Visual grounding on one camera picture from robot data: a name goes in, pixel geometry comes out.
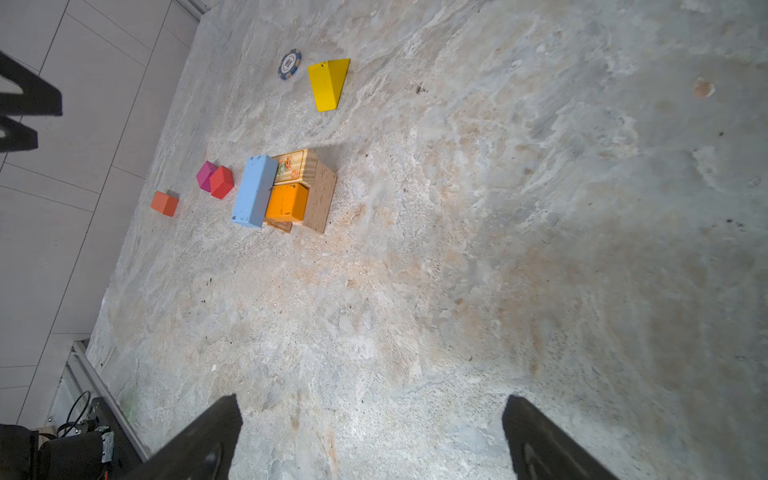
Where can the orange yellow block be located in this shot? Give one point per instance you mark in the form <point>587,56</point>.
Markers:
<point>287,203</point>

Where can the yellow triangular block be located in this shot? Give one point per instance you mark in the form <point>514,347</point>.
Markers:
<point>327,80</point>

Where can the long orange red block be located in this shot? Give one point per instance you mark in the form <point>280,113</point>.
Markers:
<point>164,203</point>

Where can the blue white poker chip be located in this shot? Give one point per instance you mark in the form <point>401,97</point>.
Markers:
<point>289,64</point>

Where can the plain wooden block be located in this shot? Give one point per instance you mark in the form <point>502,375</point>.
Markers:
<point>320,199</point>
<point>282,226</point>

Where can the light blue block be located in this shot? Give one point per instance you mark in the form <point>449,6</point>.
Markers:
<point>254,191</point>

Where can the dragon picture wooden block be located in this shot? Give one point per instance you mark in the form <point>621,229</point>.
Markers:
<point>297,167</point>

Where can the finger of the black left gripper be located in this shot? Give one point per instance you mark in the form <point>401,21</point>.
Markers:
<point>37,98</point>

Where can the aluminium mounting rail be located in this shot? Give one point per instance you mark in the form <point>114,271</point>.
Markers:
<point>80,392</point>

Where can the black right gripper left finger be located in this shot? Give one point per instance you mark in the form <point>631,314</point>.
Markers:
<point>203,450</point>

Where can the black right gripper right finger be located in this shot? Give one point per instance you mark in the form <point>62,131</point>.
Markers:
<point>539,449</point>

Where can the magenta cube block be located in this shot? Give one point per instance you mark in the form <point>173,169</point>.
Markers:
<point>204,175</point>

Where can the red cube block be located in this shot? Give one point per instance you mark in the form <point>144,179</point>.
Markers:
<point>221,182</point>

